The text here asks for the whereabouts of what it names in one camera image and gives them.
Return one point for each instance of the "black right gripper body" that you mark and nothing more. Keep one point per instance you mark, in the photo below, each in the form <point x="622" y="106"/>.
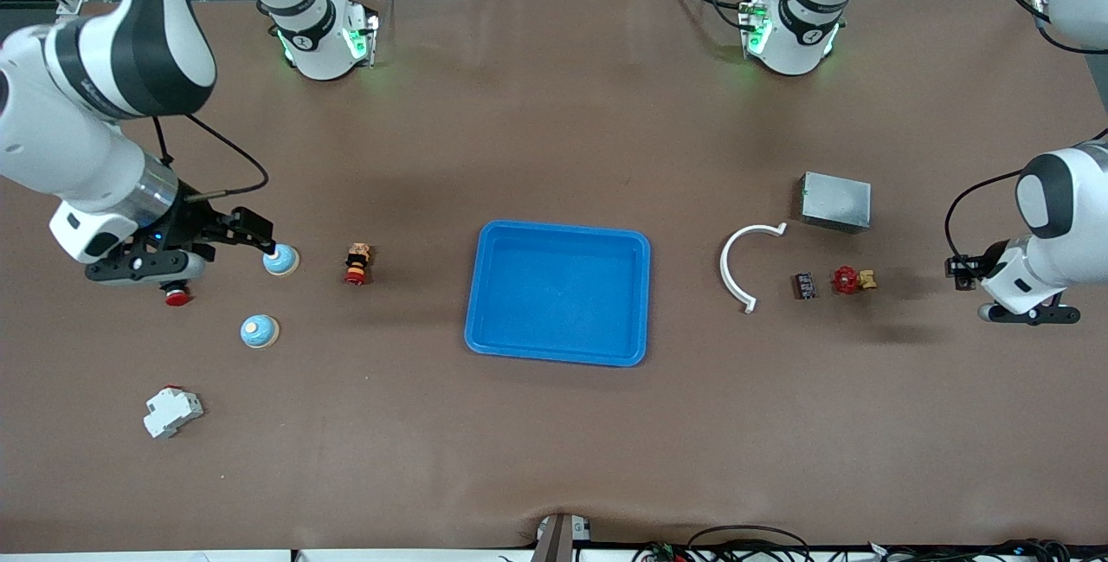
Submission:
<point x="192" y="221"/>

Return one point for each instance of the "red mushroom push button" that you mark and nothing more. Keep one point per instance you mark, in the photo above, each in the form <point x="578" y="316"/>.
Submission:
<point x="177" y="296"/>

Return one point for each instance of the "orange red button switch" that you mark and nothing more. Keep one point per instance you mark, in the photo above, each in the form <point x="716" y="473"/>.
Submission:
<point x="357" y="263"/>

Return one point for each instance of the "blue dome desk bell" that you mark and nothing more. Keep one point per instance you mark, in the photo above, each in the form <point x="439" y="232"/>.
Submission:
<point x="279" y="262"/>
<point x="258" y="332"/>

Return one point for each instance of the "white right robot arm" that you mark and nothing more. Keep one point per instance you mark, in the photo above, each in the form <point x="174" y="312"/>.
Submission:
<point x="78" y="138"/>

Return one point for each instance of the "white circuit breaker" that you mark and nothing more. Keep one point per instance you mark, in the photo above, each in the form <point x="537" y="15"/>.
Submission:
<point x="171" y="413"/>

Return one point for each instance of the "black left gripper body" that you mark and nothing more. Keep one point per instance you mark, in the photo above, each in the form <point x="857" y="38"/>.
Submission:
<point x="988" y="260"/>

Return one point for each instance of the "grey metal box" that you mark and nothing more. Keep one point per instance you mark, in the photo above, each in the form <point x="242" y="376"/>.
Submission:
<point x="835" y="201"/>

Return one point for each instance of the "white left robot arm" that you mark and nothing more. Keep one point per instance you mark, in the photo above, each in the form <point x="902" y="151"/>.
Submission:
<point x="1065" y="198"/>

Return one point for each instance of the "red handwheel brass valve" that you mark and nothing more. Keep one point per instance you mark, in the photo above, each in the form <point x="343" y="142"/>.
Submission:
<point x="845" y="280"/>

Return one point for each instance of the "blue plastic tray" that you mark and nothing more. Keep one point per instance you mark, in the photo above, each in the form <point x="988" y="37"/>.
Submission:
<point x="563" y="293"/>

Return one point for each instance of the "brown table cover sheet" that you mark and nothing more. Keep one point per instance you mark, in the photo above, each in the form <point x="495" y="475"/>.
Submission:
<point x="554" y="458"/>

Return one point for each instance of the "black cylindrical capacitor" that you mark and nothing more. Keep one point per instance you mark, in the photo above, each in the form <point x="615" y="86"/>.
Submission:
<point x="806" y="286"/>

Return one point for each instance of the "white curved plastic clamp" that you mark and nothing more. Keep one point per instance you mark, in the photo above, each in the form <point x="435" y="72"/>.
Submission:
<point x="724" y="268"/>

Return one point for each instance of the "grey metal edge bracket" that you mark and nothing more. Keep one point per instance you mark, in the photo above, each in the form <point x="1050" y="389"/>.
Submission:
<point x="558" y="540"/>

